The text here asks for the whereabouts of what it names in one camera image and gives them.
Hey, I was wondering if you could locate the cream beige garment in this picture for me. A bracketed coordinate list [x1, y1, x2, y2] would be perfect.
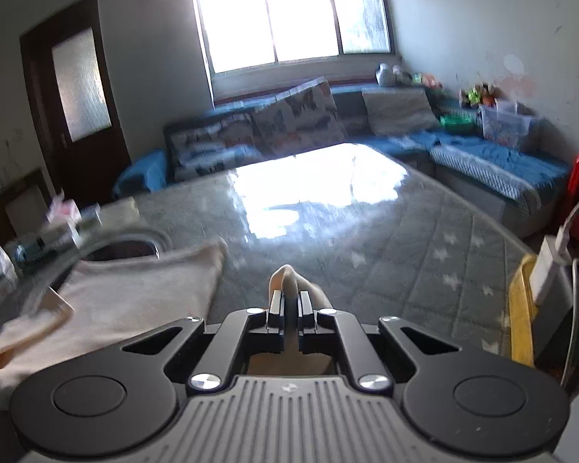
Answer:
[0, 238, 229, 411]

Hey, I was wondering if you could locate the grey quilted star tablecloth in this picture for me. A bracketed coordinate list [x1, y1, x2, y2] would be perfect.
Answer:
[135, 144, 528, 355]

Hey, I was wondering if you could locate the left butterfly pillow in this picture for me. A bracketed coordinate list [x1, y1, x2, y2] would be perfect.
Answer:
[167, 114, 264, 182]

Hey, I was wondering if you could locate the butterfly pillow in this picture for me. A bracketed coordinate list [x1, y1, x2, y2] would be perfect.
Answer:
[167, 114, 264, 182]
[253, 78, 347, 157]

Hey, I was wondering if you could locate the yellow chair back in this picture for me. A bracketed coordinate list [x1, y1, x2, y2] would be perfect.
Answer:
[507, 254, 538, 368]

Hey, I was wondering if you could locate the right butterfly pillow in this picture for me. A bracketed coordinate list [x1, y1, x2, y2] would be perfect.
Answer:
[253, 78, 347, 157]

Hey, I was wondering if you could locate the white tissue box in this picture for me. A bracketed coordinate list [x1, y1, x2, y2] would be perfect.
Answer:
[41, 190, 102, 238]

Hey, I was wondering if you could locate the blue corner sofa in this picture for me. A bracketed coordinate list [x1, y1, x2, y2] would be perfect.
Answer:
[113, 86, 570, 238]

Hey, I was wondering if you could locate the teal black basket tool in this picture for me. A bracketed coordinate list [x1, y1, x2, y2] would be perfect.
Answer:
[9, 236, 77, 270]

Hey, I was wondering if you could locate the white power adapter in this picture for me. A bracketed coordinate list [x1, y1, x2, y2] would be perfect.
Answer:
[529, 203, 579, 306]

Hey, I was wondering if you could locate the grey cushion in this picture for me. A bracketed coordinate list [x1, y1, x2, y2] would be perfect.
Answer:
[362, 88, 440, 136]

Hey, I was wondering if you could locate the green bowl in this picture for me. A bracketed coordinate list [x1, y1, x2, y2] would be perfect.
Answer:
[439, 113, 476, 135]

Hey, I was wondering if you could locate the dark wooden door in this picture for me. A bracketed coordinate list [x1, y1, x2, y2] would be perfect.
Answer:
[19, 0, 130, 206]

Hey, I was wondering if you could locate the dark wooden side table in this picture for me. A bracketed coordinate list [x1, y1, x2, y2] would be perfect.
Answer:
[0, 168, 52, 245]

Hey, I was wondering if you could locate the panda plush toy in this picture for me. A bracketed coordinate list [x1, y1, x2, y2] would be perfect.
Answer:
[375, 63, 412, 88]

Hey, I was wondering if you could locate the clear plastic storage box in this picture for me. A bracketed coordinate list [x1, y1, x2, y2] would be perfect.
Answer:
[479, 106, 541, 153]

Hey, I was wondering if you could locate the stuffed toys pile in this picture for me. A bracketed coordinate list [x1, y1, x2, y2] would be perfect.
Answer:
[459, 84, 498, 109]

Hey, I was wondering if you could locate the window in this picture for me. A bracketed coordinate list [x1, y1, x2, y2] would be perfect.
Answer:
[196, 0, 392, 74]

